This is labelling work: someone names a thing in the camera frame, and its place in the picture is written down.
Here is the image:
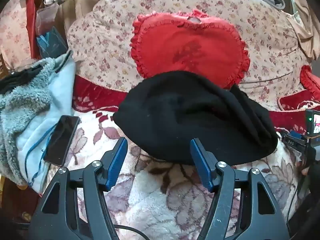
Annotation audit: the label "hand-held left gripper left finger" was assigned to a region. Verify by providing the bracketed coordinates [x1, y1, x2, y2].
[27, 137, 129, 240]

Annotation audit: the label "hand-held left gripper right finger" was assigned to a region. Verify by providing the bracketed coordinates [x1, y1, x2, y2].
[190, 138, 291, 240]

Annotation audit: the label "black pants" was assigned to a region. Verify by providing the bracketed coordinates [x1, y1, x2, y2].
[113, 71, 279, 166]

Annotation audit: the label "red patterned cushion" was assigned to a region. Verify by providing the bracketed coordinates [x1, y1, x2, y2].
[277, 94, 320, 113]

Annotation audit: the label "red and white plush blanket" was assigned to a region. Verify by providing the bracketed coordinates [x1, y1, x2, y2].
[40, 76, 310, 240]

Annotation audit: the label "black smartphone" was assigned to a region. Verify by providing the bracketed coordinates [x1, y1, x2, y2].
[43, 115, 81, 167]

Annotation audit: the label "light blue fleece-lined jacket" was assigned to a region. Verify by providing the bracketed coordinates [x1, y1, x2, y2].
[0, 51, 77, 194]

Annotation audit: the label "beige cloth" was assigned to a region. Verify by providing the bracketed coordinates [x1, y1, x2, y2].
[285, 0, 320, 61]

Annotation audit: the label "red heart-shaped ruffled pillow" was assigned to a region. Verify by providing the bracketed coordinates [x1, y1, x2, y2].
[130, 9, 251, 90]

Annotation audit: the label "black cloth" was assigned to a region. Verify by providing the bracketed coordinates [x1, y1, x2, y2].
[0, 66, 42, 93]

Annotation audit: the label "blue bag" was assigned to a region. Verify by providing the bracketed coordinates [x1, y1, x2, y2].
[37, 26, 68, 59]

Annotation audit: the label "clear plastic bag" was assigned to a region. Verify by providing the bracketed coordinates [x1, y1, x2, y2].
[35, 4, 60, 38]

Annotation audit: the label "floral pink cloth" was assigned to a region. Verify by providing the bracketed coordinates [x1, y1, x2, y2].
[0, 2, 33, 70]

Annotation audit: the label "red hanging cloth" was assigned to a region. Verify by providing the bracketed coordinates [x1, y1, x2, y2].
[25, 0, 45, 59]

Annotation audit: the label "thin black cable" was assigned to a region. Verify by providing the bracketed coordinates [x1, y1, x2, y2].
[286, 155, 309, 223]

